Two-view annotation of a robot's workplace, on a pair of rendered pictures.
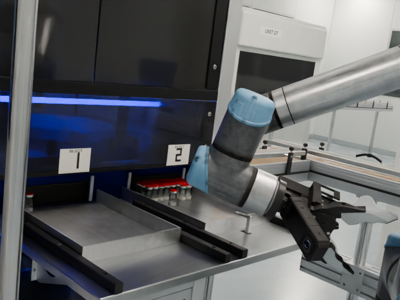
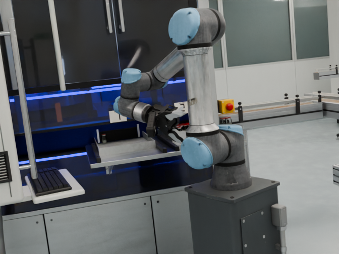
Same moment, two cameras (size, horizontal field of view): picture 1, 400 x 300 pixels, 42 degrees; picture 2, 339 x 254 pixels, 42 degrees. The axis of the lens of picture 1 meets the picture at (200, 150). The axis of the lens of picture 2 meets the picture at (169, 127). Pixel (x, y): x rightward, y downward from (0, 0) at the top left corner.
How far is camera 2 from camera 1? 127 cm
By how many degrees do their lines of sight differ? 33
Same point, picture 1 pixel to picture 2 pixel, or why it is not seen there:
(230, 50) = not seen: hidden behind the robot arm
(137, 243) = (128, 147)
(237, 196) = (129, 115)
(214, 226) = not seen: hidden behind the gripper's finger
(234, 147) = (123, 93)
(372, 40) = not seen: outside the picture
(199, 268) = (147, 155)
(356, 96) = (179, 60)
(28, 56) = (18, 74)
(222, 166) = (121, 103)
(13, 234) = (26, 130)
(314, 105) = (166, 69)
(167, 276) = (128, 157)
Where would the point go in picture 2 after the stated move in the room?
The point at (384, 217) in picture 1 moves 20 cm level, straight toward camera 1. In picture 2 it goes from (179, 114) to (131, 123)
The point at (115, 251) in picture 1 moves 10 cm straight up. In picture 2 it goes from (116, 151) to (114, 129)
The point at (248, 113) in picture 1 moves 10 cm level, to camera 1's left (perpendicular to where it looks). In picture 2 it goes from (124, 78) to (104, 80)
